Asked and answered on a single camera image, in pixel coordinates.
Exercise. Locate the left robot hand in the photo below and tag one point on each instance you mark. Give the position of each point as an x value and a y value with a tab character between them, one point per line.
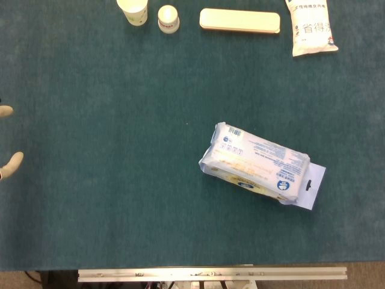
12	162

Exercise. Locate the blue and white wet wipe pack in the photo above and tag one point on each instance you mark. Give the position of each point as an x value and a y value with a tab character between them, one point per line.
258	162

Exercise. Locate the teal felt table mat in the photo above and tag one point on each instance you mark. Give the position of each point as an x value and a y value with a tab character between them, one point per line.
120	150

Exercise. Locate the white paper cup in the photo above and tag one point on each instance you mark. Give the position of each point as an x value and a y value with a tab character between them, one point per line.
133	12

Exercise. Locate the small white bottle red label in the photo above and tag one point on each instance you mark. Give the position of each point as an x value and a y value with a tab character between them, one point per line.
168	19

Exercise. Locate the cream oblong case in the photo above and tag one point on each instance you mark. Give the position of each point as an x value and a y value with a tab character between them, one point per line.
240	20

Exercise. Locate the white bag with blue print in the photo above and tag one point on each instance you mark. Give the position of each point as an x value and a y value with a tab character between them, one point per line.
312	30

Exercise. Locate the aluminium profile rail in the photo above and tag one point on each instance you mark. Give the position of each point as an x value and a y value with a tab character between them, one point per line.
210	274

